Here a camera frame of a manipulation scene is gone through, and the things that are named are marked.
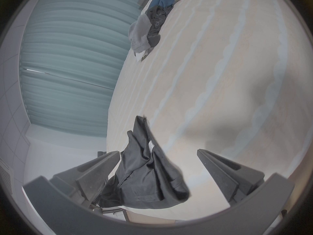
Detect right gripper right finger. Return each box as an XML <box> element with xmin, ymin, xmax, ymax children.
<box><xmin>197</xmin><ymin>149</ymin><xmax>265</xmax><ymax>203</ymax></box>

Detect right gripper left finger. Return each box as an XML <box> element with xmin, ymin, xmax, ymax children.
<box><xmin>49</xmin><ymin>151</ymin><xmax>121</xmax><ymax>204</ymax></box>

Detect black T-shirt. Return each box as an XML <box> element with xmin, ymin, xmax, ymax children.
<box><xmin>98</xmin><ymin>116</ymin><xmax>191</xmax><ymax>209</ymax></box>

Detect bed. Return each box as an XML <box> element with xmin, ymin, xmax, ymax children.
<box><xmin>106</xmin><ymin>0</ymin><xmax>311</xmax><ymax>226</ymax></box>

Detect blue-green curtain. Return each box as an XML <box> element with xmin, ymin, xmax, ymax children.
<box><xmin>20</xmin><ymin>0</ymin><xmax>145</xmax><ymax>90</ymax></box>
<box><xmin>21</xmin><ymin>69</ymin><xmax>115</xmax><ymax>138</ymax></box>

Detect white ceiling air vent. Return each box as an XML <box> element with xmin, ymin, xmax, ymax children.
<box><xmin>0</xmin><ymin>159</ymin><xmax>14</xmax><ymax>195</ymax></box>

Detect white garment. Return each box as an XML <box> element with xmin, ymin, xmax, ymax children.
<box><xmin>134</xmin><ymin>48</ymin><xmax>153</xmax><ymax>63</ymax></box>

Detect grey garment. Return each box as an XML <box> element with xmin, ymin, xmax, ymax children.
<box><xmin>129</xmin><ymin>15</ymin><xmax>152</xmax><ymax>53</ymax></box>

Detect black garment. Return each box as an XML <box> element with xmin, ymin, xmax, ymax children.
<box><xmin>145</xmin><ymin>5</ymin><xmax>174</xmax><ymax>47</ymax></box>

